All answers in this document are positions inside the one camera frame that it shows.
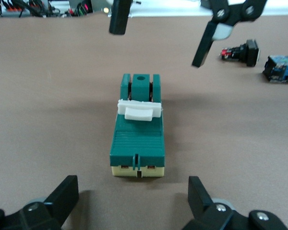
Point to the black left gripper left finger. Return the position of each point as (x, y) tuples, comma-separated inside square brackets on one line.
[(52, 206)]

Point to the brown table cover sheet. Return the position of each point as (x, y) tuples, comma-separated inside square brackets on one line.
[(50, 119)]

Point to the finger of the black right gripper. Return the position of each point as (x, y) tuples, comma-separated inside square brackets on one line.
[(118, 16), (206, 40)]

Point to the white table edge rail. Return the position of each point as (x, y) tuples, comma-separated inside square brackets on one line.
[(170, 9)]

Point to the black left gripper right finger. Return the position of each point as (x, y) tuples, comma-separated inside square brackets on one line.
[(206, 210)]

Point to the black square pushbutton red terminals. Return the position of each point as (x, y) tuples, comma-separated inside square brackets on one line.
[(249, 54)]

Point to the green pushbutton blue contact block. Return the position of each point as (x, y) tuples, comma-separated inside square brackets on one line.
[(280, 69)]

